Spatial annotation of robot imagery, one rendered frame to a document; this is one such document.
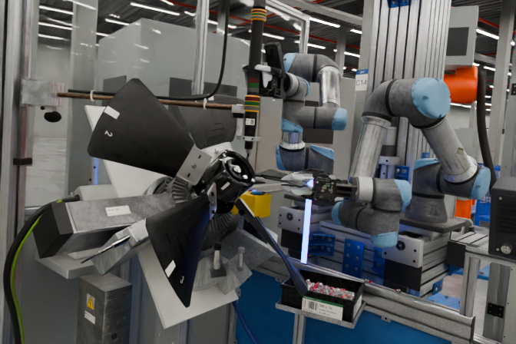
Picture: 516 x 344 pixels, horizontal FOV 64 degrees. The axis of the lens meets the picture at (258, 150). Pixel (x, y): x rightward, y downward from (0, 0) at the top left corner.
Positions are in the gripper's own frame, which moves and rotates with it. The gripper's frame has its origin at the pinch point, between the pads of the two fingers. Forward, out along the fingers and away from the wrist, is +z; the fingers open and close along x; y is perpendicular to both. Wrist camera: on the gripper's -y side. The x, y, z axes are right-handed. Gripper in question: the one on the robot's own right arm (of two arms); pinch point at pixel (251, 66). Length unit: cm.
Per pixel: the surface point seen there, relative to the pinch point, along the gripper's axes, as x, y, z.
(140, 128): 13.6, 19.5, 26.7
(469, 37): -28, -96, -391
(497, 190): -63, 28, -20
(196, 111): 19.3, 13.5, -1.8
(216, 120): 11.8, 15.9, -2.1
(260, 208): 15, 48, -40
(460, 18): -18, -116, -391
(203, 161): 4.5, 27.0, 12.7
